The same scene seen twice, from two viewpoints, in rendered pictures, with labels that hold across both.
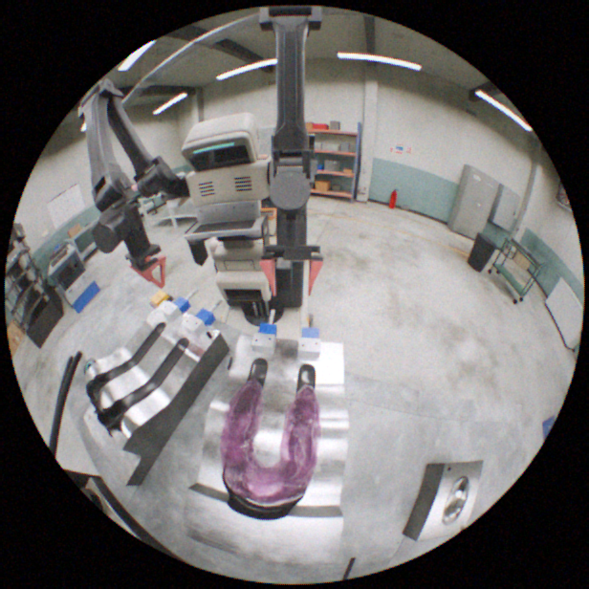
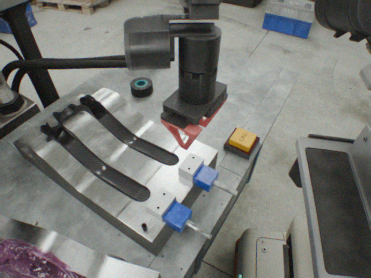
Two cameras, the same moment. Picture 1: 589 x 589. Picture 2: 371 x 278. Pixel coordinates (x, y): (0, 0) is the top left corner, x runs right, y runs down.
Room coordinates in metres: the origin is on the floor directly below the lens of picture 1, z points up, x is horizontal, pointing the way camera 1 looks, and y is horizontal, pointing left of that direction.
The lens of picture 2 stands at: (0.33, 0.03, 1.34)
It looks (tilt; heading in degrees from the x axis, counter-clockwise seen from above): 47 degrees down; 99
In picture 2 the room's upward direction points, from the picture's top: straight up
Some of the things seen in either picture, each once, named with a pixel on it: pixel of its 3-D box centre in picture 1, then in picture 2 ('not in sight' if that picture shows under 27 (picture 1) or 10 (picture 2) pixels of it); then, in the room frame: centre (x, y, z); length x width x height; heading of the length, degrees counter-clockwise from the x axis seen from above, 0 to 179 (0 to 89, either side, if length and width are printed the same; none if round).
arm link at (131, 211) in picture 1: (127, 220); (195, 47); (0.29, 0.35, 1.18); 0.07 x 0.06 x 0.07; 14
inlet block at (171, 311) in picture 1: (183, 303); (209, 179); (0.33, 0.33, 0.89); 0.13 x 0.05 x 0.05; 156
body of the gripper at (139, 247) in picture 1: (138, 243); (196, 84); (0.29, 0.35, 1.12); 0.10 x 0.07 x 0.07; 67
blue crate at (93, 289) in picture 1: (84, 294); (288, 21); (1.17, 3.48, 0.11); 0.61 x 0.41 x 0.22; 160
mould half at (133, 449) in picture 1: (137, 384); (106, 148); (0.06, 0.40, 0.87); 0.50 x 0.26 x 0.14; 156
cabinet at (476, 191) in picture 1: (473, 204); not in sight; (3.70, -4.74, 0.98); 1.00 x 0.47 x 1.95; 70
